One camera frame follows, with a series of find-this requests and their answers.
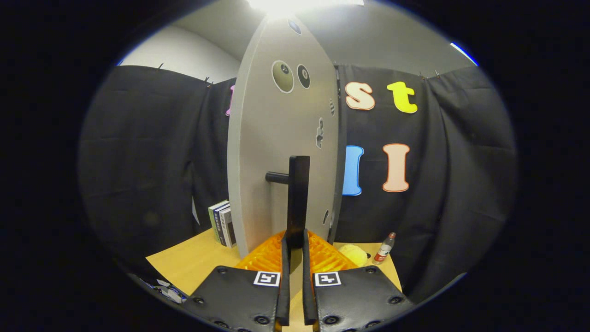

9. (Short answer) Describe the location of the dark blue book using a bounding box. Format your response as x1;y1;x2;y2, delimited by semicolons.
213;204;231;246

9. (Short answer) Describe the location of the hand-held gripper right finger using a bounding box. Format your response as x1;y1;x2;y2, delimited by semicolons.
302;229;415;332

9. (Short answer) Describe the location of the green book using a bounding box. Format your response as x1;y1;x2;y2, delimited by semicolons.
207;200;230;243

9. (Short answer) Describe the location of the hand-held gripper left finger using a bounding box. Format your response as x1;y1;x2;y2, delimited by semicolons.
183;230;292;332

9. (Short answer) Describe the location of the ceiling light panel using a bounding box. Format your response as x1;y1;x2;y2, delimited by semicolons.
247;0;365;19

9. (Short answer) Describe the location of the red cap plastic bottle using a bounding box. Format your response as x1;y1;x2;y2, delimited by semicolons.
372;232;396;265

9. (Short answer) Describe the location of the white grey book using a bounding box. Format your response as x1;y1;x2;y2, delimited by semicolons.
219;207;237;249

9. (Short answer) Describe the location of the white blue clutter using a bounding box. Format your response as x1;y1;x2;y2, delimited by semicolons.
147;278;187;304

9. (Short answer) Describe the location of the yellow bumpy plush toy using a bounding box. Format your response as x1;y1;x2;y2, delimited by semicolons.
338;244;369;268

